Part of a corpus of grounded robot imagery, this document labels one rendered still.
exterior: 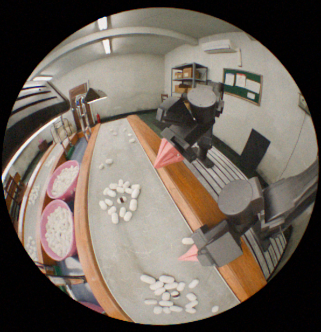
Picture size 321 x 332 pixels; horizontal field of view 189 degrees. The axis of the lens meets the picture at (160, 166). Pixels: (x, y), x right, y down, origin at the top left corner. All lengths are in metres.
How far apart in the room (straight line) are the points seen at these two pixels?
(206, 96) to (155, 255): 0.38
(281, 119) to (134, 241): 2.11
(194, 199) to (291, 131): 1.90
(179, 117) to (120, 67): 4.68
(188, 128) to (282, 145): 1.88
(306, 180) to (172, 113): 0.31
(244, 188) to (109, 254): 0.34
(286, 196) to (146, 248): 0.34
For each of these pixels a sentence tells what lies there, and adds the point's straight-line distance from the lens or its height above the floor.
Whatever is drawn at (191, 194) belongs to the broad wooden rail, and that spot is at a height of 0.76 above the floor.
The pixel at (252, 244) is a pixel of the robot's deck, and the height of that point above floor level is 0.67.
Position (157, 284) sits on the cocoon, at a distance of 0.30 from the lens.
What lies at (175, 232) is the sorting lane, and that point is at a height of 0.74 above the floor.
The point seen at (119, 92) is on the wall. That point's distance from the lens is 4.66.
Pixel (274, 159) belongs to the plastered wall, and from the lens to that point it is 2.06.
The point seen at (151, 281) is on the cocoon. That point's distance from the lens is 0.30.
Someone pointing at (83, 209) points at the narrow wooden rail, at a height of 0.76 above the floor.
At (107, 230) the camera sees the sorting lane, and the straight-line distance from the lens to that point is 0.34.
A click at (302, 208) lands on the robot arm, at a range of 0.43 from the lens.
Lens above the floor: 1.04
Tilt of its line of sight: 43 degrees down
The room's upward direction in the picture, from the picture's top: straight up
